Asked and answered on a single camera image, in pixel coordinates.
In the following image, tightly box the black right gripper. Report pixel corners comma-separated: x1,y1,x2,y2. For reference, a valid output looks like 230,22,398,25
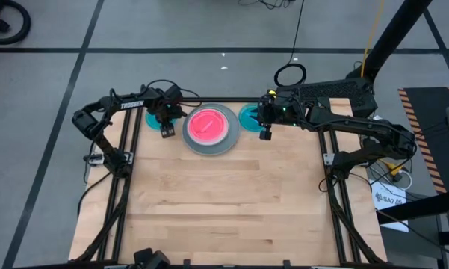
251,93,302,128

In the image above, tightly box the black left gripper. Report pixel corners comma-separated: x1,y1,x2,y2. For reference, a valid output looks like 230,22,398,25
152,84,188,125

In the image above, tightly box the pink translucent plastic plate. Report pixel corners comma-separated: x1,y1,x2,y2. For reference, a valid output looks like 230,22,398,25
188,108,229,146

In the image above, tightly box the large grey plastic plate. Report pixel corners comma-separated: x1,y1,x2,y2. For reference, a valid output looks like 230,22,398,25
182,102,241,157

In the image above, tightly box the teal translucent plastic plate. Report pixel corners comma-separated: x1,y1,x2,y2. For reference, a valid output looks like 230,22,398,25
145,107,179,132
238,103,264,132

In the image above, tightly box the black perforated equipment case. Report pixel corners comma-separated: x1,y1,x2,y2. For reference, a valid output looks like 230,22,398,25
275,78,378,119

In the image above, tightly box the black box-shaped device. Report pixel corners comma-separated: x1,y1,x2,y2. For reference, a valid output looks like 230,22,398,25
133,247,172,269

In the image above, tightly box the white printed paper sheet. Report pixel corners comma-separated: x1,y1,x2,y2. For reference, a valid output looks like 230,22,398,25
368,179,410,233

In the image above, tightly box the thick black stand pole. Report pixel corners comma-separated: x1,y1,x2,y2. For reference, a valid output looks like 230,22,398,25
362,0,433,81

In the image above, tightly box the dark hazard-striped floor mat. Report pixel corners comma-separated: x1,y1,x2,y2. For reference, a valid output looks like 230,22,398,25
397,87,449,195

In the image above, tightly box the black aluminium table frame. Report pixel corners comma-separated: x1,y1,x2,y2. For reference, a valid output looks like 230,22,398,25
74,96,385,269

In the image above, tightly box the black coiled floor cable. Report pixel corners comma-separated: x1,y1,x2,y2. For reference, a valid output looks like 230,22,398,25
273,0,308,88

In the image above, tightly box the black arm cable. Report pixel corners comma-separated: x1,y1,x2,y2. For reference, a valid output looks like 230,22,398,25
76,170,112,218

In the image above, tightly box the yellow floor cable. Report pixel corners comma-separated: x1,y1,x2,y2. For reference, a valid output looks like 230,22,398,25
360,0,386,78

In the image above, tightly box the yellow cable plug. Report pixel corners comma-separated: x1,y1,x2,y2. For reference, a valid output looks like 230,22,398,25
386,162,403,177

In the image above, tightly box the black vacuum hose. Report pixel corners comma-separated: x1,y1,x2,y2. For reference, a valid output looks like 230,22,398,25
0,0,32,46

